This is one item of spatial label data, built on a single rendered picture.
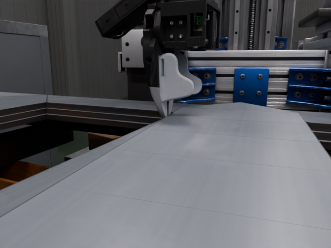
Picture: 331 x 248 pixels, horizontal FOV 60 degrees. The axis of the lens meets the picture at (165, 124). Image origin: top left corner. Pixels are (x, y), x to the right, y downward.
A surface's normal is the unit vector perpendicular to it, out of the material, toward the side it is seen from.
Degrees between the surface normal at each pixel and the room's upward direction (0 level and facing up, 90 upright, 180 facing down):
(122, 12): 90
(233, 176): 0
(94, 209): 0
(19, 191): 0
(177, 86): 93
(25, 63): 90
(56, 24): 90
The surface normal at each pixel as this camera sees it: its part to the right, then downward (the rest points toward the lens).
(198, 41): -0.40, 0.20
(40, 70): 0.91, 0.09
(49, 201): 0.00, -0.98
